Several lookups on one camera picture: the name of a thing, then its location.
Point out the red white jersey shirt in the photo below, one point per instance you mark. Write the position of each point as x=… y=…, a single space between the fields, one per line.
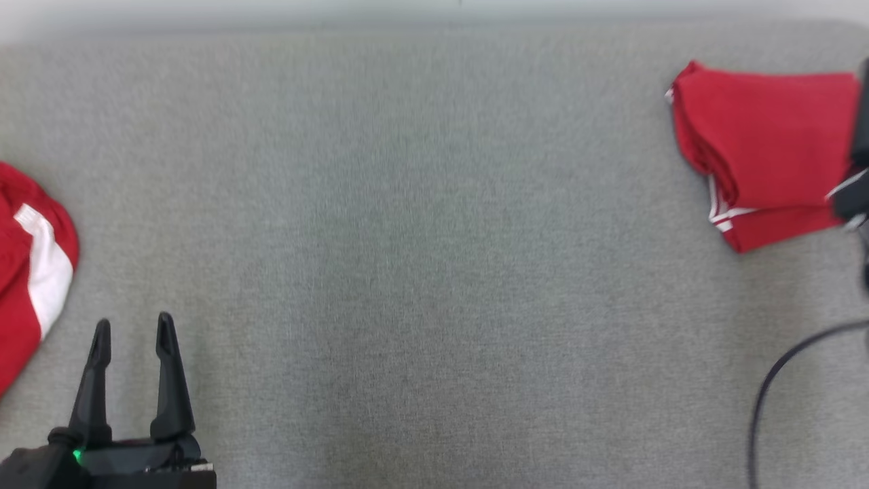
x=767 y=136

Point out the red shorts white stripe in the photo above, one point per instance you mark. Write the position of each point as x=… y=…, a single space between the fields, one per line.
x=13 y=319

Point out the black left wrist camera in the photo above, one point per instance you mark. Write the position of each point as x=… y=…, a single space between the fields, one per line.
x=37 y=470

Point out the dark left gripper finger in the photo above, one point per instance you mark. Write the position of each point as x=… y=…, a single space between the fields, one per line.
x=173 y=401
x=94 y=401

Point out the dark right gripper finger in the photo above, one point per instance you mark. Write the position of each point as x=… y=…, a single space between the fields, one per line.
x=863 y=115

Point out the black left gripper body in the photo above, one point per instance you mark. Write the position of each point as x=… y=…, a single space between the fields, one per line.
x=149 y=468

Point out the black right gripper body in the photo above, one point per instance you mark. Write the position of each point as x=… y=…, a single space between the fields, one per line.
x=854 y=204

